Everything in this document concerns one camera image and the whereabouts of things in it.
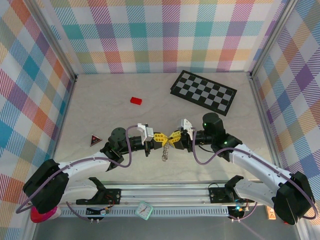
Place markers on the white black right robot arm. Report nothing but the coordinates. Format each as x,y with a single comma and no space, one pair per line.
257,162

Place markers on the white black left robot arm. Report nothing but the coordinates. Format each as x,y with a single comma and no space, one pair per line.
82,162

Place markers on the red black triangle tag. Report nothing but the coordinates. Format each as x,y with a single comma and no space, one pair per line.
94,140

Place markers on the black grey checkerboard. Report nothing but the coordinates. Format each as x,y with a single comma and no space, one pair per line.
203,92

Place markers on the red plastic brick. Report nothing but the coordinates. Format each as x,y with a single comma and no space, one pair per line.
136,100

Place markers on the teal square clock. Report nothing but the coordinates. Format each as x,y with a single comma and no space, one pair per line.
143,210

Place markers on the small electronics board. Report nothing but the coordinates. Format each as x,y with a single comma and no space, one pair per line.
102,212
237,210

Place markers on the pink round toy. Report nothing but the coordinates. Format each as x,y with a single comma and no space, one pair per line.
40,217

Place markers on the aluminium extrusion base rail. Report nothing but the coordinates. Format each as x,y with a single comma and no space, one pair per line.
162,195

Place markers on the aluminium frame side rail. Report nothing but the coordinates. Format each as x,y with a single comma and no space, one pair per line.
266,125
64,120

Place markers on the aluminium frame post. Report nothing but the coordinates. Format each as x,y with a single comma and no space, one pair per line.
51,37
272,37

